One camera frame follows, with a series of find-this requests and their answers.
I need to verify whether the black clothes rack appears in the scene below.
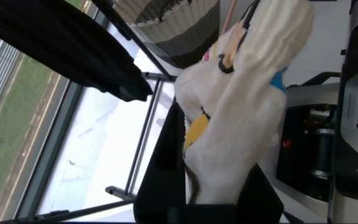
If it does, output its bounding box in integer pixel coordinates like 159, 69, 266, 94
0, 0, 180, 223

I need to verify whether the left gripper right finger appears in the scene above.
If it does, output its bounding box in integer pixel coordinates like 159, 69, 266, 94
234, 163, 284, 223

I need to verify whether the cream printed garment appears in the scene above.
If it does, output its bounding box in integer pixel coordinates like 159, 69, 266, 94
174, 0, 315, 206

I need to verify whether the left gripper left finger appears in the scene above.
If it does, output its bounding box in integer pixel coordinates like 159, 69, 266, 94
134, 102, 188, 223

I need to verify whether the black garment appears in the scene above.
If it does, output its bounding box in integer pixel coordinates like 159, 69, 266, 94
0, 0, 154, 103

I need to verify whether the white laundry basket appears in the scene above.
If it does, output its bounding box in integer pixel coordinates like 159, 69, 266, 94
112, 0, 222, 69

